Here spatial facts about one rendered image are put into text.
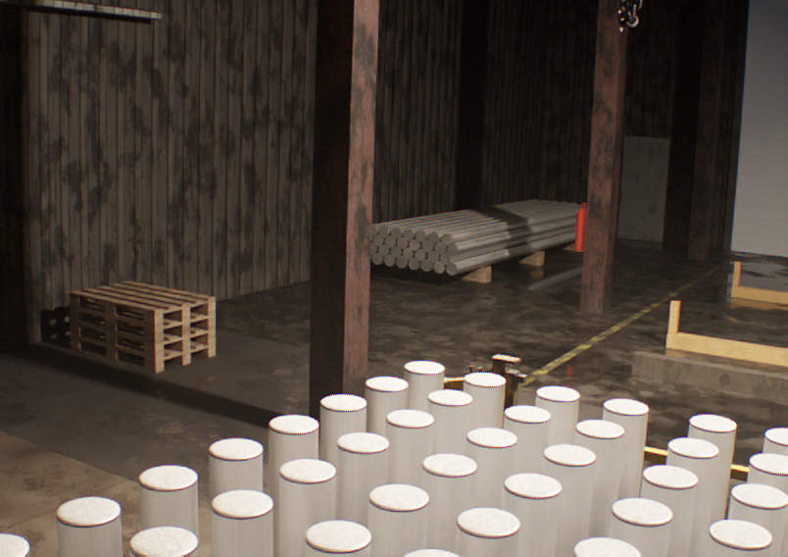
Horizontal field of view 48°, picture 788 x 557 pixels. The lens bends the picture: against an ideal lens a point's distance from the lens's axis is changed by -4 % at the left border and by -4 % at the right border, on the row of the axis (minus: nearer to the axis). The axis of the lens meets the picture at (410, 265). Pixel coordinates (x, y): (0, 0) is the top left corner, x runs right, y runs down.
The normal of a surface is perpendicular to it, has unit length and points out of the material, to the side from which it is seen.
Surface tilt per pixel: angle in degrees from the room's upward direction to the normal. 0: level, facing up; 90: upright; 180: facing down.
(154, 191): 90
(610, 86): 90
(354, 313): 90
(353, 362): 90
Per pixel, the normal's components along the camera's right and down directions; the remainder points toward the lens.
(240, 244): 0.86, 0.12
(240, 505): 0.03, -0.98
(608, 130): -0.51, 0.12
